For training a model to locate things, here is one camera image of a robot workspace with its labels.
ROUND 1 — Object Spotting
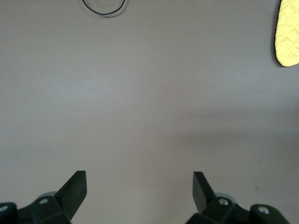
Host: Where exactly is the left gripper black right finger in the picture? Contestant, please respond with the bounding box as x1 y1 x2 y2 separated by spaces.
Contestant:
185 171 289 224

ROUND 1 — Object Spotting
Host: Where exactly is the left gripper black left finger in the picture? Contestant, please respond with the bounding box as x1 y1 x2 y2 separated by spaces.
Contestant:
0 170 88 224

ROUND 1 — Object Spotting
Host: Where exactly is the yellow quilted oven mitt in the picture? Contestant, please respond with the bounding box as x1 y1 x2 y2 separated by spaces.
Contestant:
272 0 299 68

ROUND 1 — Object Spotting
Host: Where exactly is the looped thin black cable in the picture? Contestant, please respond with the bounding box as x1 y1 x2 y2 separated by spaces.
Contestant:
81 0 126 18

